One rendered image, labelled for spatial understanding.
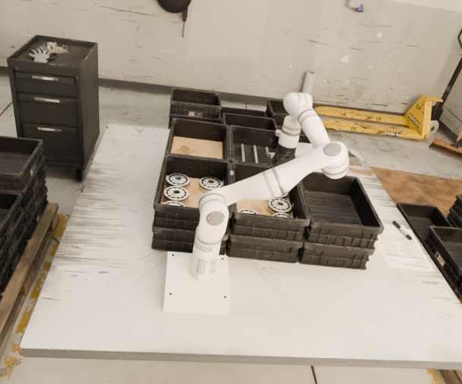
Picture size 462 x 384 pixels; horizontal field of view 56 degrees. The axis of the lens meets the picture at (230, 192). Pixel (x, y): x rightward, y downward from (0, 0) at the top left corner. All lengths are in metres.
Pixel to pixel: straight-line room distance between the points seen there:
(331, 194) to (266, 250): 0.50
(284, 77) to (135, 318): 4.09
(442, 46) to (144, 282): 4.77
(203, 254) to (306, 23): 3.93
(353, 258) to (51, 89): 2.22
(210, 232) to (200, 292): 0.23
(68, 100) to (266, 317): 2.10
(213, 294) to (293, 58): 3.96
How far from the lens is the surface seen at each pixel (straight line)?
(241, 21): 4.98
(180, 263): 1.61
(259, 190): 1.37
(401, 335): 1.74
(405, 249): 2.14
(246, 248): 1.74
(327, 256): 1.82
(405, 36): 5.51
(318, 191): 2.07
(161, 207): 1.61
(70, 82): 3.08
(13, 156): 2.84
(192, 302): 1.51
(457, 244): 3.00
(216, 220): 1.38
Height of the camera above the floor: 1.87
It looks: 33 degrees down
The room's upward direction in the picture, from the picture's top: 10 degrees clockwise
